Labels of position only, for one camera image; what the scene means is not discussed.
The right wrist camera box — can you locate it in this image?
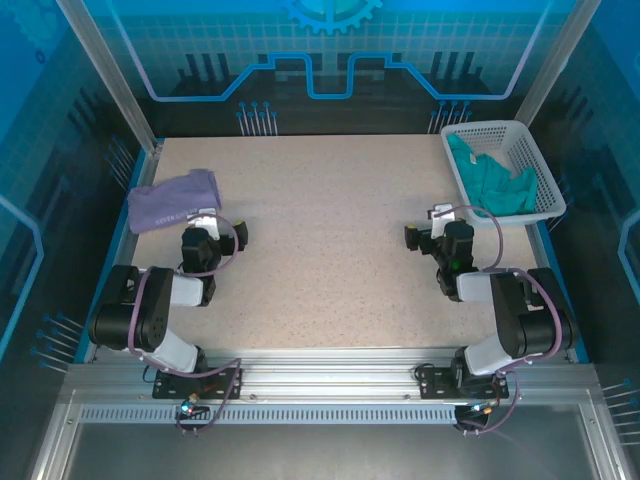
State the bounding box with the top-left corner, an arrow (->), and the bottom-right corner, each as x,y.
427,202 -> 459,239

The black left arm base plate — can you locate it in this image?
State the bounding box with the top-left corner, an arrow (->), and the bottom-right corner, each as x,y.
152,367 -> 245,401

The teal t-shirt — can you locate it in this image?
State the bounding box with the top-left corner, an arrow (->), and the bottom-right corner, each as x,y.
446,132 -> 540,219

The folded purple t-shirt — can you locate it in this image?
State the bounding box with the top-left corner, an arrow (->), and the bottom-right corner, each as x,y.
127,168 -> 224,235

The white perforated plastic basket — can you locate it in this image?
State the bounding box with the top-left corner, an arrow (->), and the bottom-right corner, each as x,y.
439,119 -> 569,227

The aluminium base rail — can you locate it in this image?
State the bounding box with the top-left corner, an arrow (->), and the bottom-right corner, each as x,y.
64,347 -> 599,404

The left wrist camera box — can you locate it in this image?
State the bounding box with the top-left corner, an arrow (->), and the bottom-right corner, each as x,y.
193,211 -> 225,242

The slotted grey cable duct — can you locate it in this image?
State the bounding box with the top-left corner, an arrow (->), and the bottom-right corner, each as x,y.
78,403 -> 459,426

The aluminium frame post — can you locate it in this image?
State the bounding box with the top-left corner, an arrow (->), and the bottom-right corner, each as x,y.
53,0 -> 165,154
513,0 -> 604,126

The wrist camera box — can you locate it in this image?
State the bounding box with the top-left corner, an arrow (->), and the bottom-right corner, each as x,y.
427,202 -> 459,239
193,211 -> 225,242

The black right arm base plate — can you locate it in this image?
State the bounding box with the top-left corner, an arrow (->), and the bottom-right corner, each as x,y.
415,367 -> 510,401

